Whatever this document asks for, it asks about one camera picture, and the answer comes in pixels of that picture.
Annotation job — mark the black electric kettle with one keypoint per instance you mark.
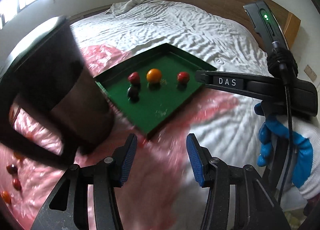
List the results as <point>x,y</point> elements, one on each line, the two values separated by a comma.
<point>46,75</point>

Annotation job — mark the crumpled white pillow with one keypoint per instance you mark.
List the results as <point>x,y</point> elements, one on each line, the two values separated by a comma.
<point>119,8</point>

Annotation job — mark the orange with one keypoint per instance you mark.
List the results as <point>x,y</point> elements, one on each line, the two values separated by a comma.
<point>18,156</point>
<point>6,197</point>
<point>154,76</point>

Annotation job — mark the red apple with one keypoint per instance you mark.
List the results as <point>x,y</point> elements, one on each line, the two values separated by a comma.
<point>12,169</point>
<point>16,184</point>
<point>134,78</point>
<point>183,77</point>

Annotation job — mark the green tray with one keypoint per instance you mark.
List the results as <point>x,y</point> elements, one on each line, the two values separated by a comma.
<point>157,102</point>

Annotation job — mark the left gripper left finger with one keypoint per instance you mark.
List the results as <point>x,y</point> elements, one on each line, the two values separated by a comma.
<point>66,207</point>

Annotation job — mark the pink plastic sheet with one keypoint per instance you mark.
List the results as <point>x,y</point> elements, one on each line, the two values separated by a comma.
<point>161,192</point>

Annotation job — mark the blue white gloved right hand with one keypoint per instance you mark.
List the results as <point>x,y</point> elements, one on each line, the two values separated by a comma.
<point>305,138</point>

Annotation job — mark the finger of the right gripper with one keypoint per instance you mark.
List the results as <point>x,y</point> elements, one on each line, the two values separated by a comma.
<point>258,87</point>

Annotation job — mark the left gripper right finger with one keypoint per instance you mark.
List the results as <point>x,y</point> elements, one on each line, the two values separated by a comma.
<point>255,204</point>

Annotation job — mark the dark plum front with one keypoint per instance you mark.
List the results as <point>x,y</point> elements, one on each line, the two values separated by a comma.
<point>132,92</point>

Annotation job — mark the wall socket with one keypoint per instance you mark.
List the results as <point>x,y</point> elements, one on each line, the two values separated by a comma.
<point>310,73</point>

